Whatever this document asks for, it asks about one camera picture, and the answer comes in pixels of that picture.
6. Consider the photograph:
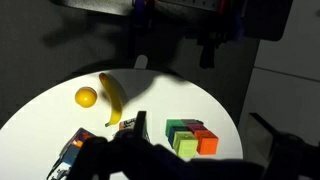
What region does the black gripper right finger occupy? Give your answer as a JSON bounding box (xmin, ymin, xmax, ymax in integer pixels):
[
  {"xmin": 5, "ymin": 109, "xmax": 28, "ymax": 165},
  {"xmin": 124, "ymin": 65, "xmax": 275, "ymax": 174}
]
[{"xmin": 249, "ymin": 112, "xmax": 320, "ymax": 180}]

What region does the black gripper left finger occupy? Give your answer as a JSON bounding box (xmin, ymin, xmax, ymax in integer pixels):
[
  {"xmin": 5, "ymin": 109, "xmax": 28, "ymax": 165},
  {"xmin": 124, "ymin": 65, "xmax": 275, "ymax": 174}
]
[{"xmin": 71, "ymin": 110, "xmax": 158, "ymax": 180}]

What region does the yellow-green toy block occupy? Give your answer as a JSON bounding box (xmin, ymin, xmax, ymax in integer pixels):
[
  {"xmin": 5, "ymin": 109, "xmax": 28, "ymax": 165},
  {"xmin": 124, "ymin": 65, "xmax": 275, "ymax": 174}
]
[{"xmin": 172, "ymin": 130, "xmax": 199, "ymax": 159}]

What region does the green toy block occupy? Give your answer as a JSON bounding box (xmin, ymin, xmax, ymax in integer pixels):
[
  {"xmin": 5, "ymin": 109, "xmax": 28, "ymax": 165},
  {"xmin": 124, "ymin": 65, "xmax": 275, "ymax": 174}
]
[{"xmin": 165, "ymin": 118, "xmax": 186, "ymax": 138}]

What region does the orange toy block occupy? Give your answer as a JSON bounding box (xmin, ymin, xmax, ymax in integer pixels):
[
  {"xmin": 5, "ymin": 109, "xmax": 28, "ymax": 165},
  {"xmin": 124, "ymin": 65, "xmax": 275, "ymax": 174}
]
[{"xmin": 193, "ymin": 129, "xmax": 220, "ymax": 156}]

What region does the magenta toy block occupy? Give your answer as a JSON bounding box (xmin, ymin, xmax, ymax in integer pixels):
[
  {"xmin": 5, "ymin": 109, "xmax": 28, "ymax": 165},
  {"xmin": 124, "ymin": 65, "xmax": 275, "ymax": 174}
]
[{"xmin": 186, "ymin": 123, "xmax": 209, "ymax": 135}]

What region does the blue and white picture cube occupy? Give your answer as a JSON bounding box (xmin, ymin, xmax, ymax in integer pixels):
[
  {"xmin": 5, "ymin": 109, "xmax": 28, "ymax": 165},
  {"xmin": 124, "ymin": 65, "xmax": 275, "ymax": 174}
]
[{"xmin": 46, "ymin": 141, "xmax": 84, "ymax": 180}]

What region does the white cube with teal print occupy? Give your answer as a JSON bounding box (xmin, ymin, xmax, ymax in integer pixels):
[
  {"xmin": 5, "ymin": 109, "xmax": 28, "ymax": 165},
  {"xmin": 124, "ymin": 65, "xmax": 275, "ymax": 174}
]
[{"xmin": 118, "ymin": 117, "xmax": 138, "ymax": 132}]

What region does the yellow-orange toy fruit ball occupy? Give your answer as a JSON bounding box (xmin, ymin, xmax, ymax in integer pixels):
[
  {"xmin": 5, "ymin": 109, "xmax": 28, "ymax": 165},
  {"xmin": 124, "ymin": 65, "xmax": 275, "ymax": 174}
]
[{"xmin": 74, "ymin": 86, "xmax": 99, "ymax": 109}]

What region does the yellow toy banana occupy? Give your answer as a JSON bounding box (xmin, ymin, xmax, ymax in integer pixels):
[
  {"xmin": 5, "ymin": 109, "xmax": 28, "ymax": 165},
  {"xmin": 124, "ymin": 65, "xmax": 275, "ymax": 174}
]
[{"xmin": 98, "ymin": 72, "xmax": 125, "ymax": 128}]

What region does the black purple bar clamp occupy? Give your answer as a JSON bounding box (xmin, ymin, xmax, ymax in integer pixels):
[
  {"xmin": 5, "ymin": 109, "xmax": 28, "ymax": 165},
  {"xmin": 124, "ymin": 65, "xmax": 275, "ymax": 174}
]
[
  {"xmin": 130, "ymin": 0, "xmax": 148, "ymax": 29},
  {"xmin": 216, "ymin": 0, "xmax": 248, "ymax": 43},
  {"xmin": 197, "ymin": 28, "xmax": 218, "ymax": 70}
]

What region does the white perforated breadboard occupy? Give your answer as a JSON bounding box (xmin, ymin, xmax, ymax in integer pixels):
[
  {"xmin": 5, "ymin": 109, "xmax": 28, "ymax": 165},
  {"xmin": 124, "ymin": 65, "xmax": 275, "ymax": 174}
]
[{"xmin": 159, "ymin": 0, "xmax": 222, "ymax": 12}]

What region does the grey metal base plate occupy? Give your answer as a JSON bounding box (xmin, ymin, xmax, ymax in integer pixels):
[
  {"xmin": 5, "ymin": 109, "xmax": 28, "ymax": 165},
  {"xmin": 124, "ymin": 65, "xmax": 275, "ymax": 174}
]
[{"xmin": 49, "ymin": 0, "xmax": 134, "ymax": 17}]

